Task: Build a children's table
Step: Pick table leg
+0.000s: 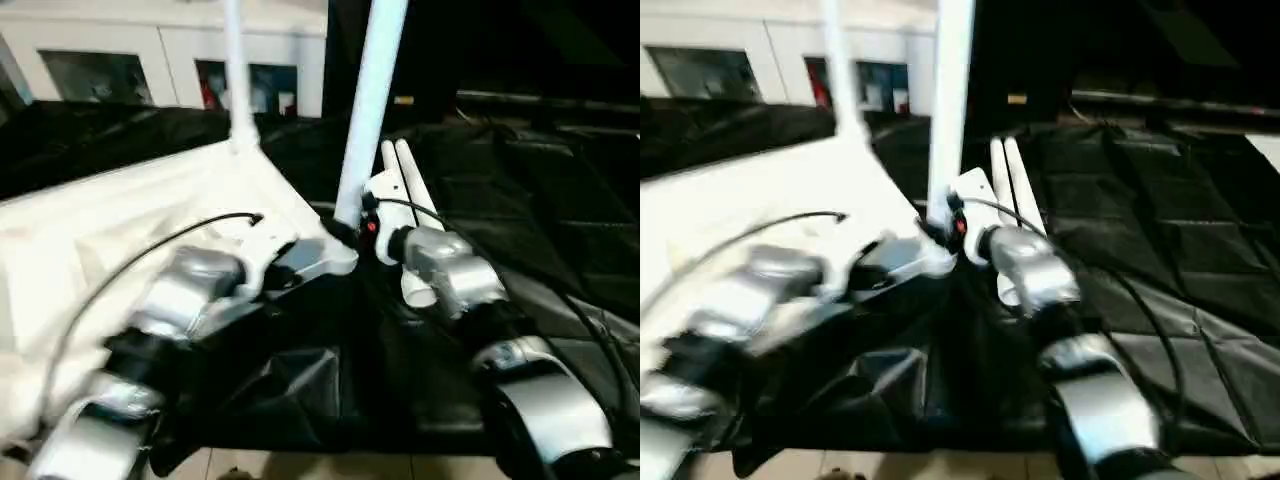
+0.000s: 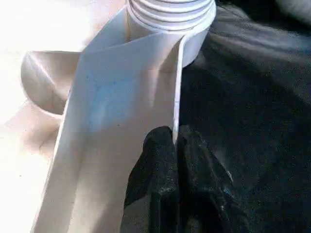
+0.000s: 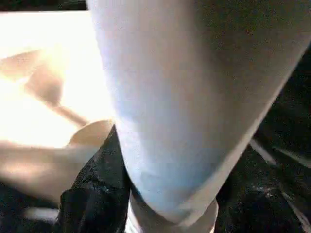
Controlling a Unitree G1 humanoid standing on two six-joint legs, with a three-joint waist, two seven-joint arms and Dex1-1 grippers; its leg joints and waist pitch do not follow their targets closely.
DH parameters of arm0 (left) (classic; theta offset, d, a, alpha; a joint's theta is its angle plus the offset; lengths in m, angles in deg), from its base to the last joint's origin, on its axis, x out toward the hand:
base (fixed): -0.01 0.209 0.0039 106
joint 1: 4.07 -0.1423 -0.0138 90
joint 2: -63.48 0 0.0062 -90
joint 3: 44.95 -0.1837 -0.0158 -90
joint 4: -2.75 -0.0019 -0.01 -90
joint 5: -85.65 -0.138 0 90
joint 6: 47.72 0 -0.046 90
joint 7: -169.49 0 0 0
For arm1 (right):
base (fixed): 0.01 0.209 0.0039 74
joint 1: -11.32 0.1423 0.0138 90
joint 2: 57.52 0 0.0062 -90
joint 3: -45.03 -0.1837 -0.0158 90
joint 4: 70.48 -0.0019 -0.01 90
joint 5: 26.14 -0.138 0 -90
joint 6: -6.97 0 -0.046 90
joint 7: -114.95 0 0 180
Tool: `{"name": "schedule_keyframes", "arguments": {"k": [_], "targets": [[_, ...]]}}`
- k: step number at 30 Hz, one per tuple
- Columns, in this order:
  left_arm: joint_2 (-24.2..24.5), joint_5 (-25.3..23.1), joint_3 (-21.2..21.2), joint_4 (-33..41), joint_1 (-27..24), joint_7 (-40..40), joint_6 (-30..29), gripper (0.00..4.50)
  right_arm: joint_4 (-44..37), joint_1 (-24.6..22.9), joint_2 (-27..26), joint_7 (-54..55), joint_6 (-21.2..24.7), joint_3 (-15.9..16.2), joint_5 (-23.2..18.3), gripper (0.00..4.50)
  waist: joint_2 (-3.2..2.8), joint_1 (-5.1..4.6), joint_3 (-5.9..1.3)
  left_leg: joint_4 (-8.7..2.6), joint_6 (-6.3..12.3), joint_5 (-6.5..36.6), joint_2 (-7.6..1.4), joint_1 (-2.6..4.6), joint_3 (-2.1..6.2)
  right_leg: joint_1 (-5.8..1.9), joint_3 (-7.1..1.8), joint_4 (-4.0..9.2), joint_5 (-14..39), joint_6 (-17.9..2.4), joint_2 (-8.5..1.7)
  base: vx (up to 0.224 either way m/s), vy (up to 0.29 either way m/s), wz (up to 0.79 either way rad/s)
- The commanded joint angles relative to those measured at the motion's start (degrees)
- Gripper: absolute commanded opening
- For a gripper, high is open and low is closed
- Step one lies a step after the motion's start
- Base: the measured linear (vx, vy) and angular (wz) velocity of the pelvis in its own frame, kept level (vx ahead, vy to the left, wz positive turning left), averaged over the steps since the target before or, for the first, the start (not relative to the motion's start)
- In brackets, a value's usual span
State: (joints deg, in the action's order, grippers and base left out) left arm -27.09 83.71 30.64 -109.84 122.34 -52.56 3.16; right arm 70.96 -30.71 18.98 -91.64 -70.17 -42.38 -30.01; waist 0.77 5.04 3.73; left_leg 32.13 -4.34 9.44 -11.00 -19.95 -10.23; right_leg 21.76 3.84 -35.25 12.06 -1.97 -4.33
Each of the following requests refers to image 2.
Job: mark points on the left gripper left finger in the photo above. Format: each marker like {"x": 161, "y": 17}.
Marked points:
{"x": 153, "y": 189}

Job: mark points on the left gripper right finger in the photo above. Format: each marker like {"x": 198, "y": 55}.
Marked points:
{"x": 209, "y": 194}

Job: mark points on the black mat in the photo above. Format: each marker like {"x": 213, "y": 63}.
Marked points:
{"x": 252, "y": 107}

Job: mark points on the white plastic table leg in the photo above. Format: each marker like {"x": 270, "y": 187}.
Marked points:
{"x": 170, "y": 12}

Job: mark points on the white plastic table top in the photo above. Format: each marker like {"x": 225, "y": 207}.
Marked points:
{"x": 97, "y": 121}

